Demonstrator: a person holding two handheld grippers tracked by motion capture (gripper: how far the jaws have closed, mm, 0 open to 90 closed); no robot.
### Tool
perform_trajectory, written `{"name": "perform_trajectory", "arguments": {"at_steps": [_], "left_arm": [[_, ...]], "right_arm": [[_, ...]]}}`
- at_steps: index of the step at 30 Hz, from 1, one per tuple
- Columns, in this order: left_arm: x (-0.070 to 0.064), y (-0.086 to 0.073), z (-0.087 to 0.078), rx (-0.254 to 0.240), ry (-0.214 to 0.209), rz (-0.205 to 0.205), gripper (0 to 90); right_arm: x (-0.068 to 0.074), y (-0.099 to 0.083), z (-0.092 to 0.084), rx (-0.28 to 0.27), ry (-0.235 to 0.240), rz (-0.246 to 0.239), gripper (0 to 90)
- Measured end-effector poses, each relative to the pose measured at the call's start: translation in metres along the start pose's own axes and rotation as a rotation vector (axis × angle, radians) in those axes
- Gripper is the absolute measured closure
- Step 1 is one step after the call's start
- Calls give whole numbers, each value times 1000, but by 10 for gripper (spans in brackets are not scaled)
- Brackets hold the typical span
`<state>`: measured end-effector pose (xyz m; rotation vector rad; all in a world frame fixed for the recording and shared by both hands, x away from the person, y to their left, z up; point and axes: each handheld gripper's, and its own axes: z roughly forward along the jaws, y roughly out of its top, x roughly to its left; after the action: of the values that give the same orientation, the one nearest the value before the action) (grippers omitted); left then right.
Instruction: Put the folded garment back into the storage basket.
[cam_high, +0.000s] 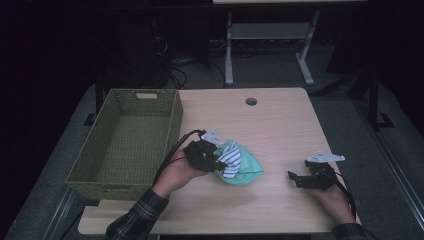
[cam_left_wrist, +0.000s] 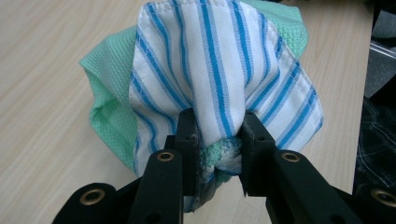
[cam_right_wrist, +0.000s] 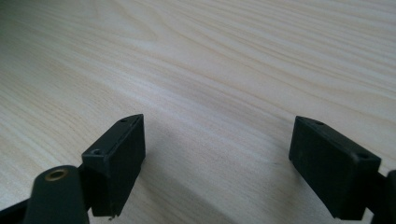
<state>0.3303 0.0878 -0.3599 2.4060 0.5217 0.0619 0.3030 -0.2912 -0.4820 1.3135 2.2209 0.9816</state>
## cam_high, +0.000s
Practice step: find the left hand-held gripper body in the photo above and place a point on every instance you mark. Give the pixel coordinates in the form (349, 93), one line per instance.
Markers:
(200, 155)

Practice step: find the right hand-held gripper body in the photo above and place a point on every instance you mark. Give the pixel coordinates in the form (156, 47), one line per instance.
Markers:
(321, 176)

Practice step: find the mint green garment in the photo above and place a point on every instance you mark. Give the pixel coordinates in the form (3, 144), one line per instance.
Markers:
(250, 166)

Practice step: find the green woven basket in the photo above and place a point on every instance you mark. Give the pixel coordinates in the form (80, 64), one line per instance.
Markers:
(133, 133)

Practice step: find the person's left hand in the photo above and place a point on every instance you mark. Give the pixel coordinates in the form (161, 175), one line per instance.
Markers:
(176, 176)

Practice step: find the person's right hand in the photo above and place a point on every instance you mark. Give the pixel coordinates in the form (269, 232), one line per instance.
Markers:
(340, 206)

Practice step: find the black metal stand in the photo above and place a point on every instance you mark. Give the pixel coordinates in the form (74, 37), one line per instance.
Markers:
(373, 100)

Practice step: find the metal floor rail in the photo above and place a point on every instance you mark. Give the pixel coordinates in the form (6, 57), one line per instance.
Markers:
(393, 166)
(61, 213)

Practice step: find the white metal frame table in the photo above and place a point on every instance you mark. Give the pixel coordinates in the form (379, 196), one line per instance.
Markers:
(266, 30)

